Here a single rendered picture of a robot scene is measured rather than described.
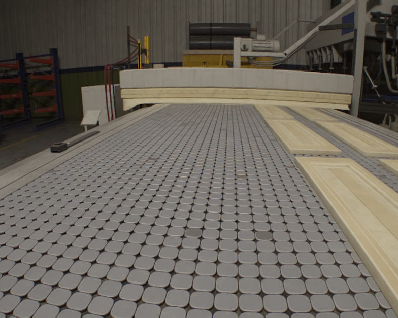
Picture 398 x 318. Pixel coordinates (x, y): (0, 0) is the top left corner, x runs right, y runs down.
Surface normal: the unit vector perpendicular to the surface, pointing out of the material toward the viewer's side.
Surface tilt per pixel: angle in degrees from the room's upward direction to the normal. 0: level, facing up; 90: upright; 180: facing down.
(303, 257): 0
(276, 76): 90
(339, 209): 0
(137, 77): 90
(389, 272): 0
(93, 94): 90
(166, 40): 90
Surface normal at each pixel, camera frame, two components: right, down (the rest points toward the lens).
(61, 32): -0.11, 0.30
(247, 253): 0.00, -0.95
